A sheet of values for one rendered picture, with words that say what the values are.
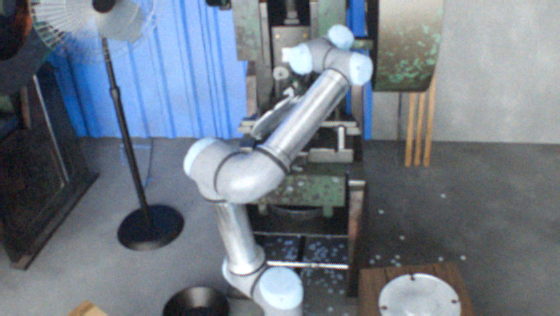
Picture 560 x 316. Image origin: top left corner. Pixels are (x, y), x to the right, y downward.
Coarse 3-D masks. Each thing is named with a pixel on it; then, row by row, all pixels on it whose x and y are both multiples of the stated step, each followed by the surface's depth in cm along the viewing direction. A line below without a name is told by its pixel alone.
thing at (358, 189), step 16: (352, 96) 209; (352, 112) 211; (352, 176) 175; (352, 192) 171; (368, 192) 267; (352, 208) 175; (352, 224) 179; (368, 224) 243; (352, 240) 184; (368, 240) 233; (352, 256) 188; (368, 256) 223; (352, 272) 193; (352, 288) 199; (352, 304) 201
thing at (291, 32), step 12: (276, 24) 167; (288, 24) 167; (300, 24) 166; (276, 36) 165; (288, 36) 165; (300, 36) 165; (276, 48) 168; (288, 48) 168; (276, 60) 171; (288, 60) 170; (276, 72) 172; (288, 72) 172; (276, 84) 176; (288, 84) 172; (276, 96) 179; (288, 96) 175
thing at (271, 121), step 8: (280, 104) 153; (288, 104) 158; (296, 104) 167; (272, 112) 155; (280, 112) 164; (288, 112) 171; (264, 120) 157; (272, 120) 167; (280, 120) 173; (256, 128) 160; (264, 128) 167; (272, 128) 175; (256, 136) 171
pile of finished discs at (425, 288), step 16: (384, 288) 163; (400, 288) 163; (416, 288) 163; (432, 288) 162; (448, 288) 161; (384, 304) 158; (400, 304) 157; (416, 304) 156; (432, 304) 155; (448, 304) 155
